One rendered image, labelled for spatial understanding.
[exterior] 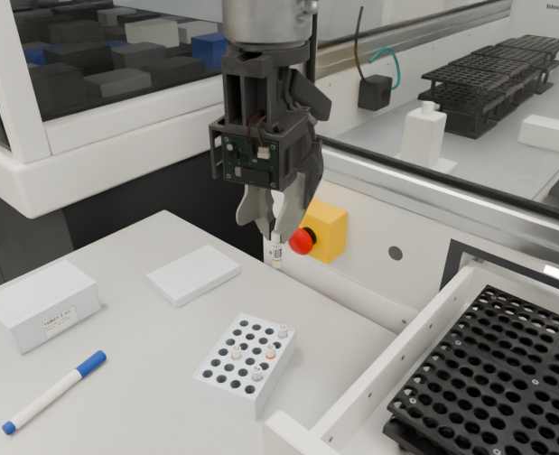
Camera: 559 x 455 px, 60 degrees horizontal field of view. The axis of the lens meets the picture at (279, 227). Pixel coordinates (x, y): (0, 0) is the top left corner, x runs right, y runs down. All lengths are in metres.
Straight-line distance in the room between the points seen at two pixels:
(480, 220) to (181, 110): 0.69
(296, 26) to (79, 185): 0.67
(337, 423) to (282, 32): 0.33
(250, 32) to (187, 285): 0.46
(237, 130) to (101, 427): 0.39
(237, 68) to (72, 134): 0.59
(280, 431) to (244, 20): 0.32
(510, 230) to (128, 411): 0.49
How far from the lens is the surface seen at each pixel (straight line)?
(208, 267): 0.80
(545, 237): 0.58
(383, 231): 0.67
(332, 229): 0.67
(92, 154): 0.99
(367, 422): 0.52
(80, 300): 0.76
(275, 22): 0.40
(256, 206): 0.51
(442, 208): 0.62
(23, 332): 0.74
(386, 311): 0.74
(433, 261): 0.65
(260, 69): 0.39
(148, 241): 0.92
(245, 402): 0.59
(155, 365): 0.68
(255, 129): 0.41
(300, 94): 0.47
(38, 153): 0.94
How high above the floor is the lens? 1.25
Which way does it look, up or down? 32 degrees down
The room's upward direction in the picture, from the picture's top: straight up
